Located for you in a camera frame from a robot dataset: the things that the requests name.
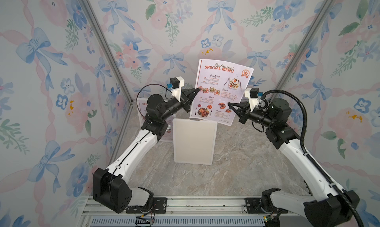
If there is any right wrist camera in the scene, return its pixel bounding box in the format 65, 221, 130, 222
244, 87, 263, 112

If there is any restaurant special menu sheet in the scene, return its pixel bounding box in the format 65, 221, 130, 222
137, 97, 176, 143

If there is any white narrow rack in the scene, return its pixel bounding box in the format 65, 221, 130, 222
173, 118, 217, 165
136, 98, 176, 143

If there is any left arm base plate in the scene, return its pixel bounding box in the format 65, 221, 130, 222
126, 197, 168, 214

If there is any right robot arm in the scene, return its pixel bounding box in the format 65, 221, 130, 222
228, 98, 363, 227

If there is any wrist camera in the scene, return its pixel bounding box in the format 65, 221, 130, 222
244, 87, 263, 112
167, 76, 185, 102

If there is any black corrugated cable conduit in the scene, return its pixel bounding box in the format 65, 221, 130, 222
261, 89, 365, 227

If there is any white narrow rack front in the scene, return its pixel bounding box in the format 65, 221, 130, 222
136, 98, 176, 143

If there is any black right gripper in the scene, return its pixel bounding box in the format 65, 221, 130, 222
230, 101, 275, 130

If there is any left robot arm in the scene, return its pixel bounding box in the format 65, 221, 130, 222
93, 88, 200, 214

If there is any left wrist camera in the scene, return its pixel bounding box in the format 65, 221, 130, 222
167, 76, 185, 102

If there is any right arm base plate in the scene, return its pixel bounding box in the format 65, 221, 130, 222
244, 197, 288, 214

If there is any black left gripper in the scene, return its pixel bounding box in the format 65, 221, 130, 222
161, 89, 199, 124

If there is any aluminium frame post right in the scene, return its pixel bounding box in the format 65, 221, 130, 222
275, 0, 336, 89

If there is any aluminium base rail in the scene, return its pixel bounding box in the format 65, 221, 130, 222
78, 196, 310, 227

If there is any aluminium frame post left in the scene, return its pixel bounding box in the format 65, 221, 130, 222
79, 0, 134, 106

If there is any aluminium frame post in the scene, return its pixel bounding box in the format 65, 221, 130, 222
275, 0, 336, 89
79, 0, 134, 106

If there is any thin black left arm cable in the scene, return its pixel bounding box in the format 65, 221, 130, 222
108, 83, 174, 204

